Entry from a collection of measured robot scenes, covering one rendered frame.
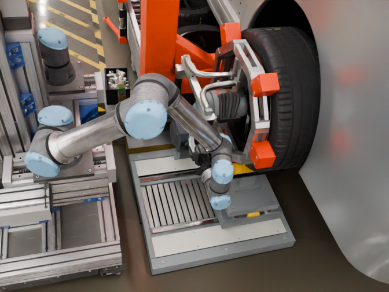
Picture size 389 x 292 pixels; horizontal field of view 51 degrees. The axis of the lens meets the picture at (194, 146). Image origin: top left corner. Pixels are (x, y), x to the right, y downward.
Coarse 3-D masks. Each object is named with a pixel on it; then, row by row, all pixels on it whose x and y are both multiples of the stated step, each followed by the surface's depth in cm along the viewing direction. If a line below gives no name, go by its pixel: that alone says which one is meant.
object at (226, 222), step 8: (280, 208) 233; (224, 216) 228; (240, 216) 226; (248, 216) 226; (256, 216) 228; (264, 216) 230; (272, 216) 233; (224, 224) 225; (232, 224) 227; (240, 224) 230
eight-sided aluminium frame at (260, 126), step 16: (224, 48) 183; (240, 48) 169; (224, 64) 198; (240, 64) 167; (256, 64) 162; (224, 80) 205; (256, 112) 160; (224, 128) 209; (256, 128) 160; (240, 160) 181
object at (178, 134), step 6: (174, 120) 239; (174, 126) 237; (180, 126) 235; (174, 132) 236; (180, 132) 232; (186, 132) 233; (174, 138) 237; (180, 138) 234; (186, 138) 235; (174, 144) 241; (180, 144) 237; (186, 144) 239; (174, 150) 264; (180, 150) 241; (186, 150) 243; (174, 156) 261; (180, 156) 261; (186, 156) 262
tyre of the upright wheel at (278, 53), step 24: (264, 48) 163; (288, 48) 164; (312, 48) 165; (288, 72) 158; (312, 72) 160; (288, 96) 157; (312, 96) 160; (288, 120) 159; (312, 120) 162; (288, 144) 165; (312, 144) 168; (264, 168) 178; (288, 168) 187
